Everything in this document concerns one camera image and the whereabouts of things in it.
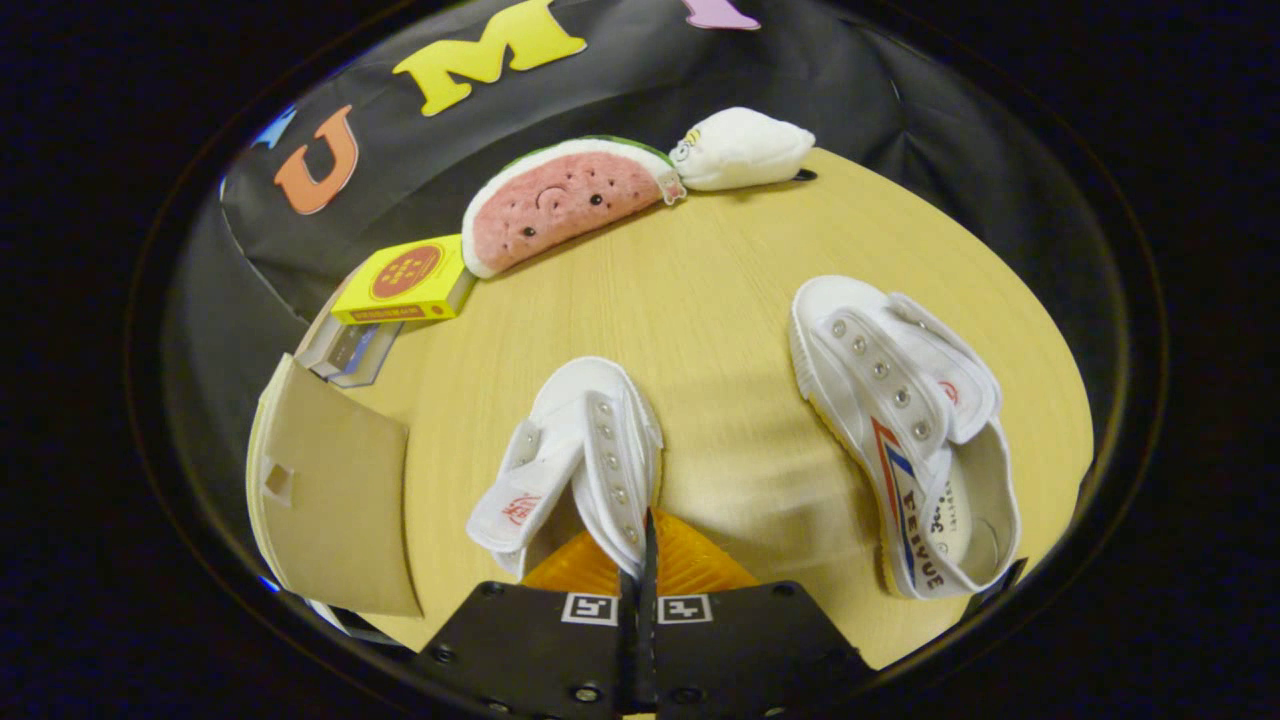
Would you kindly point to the watermelon slice plush toy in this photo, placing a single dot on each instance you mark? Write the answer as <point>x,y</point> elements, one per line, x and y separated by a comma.
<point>560,200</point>

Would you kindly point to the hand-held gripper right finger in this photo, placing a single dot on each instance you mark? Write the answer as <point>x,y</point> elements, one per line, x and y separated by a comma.
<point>750,650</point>

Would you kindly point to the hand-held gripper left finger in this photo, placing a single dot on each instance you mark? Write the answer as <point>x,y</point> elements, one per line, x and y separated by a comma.
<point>540,650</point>

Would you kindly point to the grey and blue book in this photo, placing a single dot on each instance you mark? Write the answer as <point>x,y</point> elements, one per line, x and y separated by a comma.
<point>358,355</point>

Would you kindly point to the white plush toy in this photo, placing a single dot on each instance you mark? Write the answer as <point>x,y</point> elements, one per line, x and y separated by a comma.
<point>745,148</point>

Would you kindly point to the yellow book with red circle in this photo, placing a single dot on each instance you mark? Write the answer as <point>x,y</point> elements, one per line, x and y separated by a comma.
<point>405,280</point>

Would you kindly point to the white canvas shoe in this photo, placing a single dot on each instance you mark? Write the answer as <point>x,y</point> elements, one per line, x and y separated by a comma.
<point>870,370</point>
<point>590,420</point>

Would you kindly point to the beige storage box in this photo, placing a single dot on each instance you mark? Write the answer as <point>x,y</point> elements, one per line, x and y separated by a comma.
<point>340,500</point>

